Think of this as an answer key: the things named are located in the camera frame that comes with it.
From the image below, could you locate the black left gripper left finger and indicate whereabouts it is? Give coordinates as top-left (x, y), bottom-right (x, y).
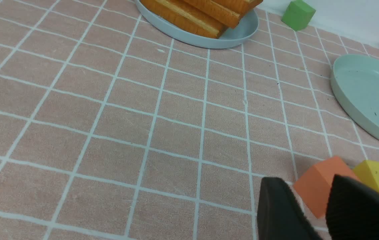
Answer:
top-left (257, 177), bottom-right (322, 240)

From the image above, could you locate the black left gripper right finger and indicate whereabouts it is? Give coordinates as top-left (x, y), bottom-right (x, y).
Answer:
top-left (325, 174), bottom-right (379, 240)

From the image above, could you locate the toast slice sandwich bottom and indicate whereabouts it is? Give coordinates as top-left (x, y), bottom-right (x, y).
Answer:
top-left (213, 0), bottom-right (263, 15)

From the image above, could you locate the orange foam block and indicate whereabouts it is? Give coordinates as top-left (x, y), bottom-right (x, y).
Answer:
top-left (293, 155), bottom-right (359, 219)

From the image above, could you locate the green centre plate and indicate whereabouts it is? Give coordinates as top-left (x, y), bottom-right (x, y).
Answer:
top-left (330, 54), bottom-right (379, 140)

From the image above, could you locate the blue plate with bread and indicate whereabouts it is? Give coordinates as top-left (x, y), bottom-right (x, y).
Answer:
top-left (135, 0), bottom-right (259, 49)

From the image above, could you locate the green foam cube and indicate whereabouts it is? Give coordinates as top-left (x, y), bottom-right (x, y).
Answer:
top-left (281, 0), bottom-right (316, 31)

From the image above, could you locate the pink checkered tablecloth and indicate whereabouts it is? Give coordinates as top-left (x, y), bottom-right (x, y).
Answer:
top-left (0, 0), bottom-right (379, 240)

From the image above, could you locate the toast slice upper remaining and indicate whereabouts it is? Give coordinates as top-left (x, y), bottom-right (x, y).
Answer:
top-left (140, 0), bottom-right (228, 39)

